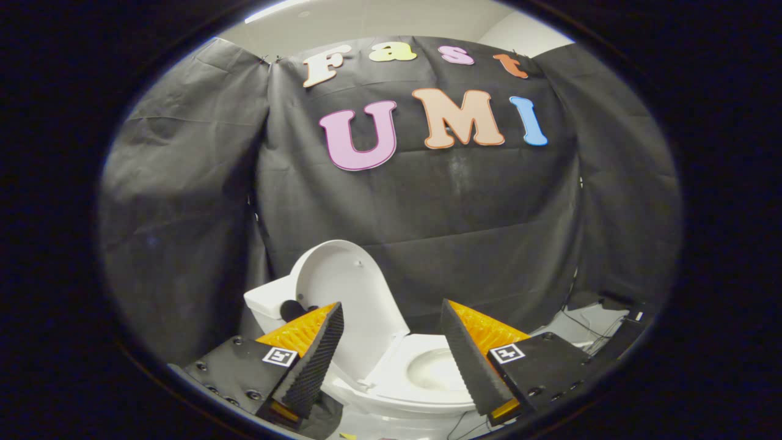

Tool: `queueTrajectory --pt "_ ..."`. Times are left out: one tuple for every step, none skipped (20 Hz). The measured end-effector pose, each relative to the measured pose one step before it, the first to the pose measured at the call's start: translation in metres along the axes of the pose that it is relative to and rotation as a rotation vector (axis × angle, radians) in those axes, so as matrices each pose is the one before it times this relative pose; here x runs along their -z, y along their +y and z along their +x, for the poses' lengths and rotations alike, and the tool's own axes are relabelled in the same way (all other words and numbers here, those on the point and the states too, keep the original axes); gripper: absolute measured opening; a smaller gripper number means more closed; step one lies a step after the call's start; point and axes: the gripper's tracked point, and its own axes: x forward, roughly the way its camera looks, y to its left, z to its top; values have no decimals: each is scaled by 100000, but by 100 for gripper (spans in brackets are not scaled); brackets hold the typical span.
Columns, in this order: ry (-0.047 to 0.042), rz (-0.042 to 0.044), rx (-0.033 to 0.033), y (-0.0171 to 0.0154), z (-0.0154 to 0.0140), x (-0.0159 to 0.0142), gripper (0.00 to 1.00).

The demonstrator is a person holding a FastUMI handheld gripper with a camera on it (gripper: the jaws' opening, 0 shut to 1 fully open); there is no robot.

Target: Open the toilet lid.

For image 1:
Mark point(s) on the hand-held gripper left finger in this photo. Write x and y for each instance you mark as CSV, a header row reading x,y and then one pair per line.
x,y
317,360

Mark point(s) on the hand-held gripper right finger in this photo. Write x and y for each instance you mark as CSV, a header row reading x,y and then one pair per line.
x,y
467,360

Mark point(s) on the white toilet lid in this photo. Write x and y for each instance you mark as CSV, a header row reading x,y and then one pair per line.
x,y
348,275

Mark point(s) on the white toilet seat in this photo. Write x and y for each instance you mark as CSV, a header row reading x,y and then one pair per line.
x,y
397,366

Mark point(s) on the white toilet with tank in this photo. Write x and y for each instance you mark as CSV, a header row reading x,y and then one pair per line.
x,y
391,423

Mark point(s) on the black backdrop cloth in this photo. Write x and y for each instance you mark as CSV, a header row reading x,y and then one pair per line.
x,y
427,214

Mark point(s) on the black box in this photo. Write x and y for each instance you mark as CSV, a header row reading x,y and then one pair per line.
x,y
629,333

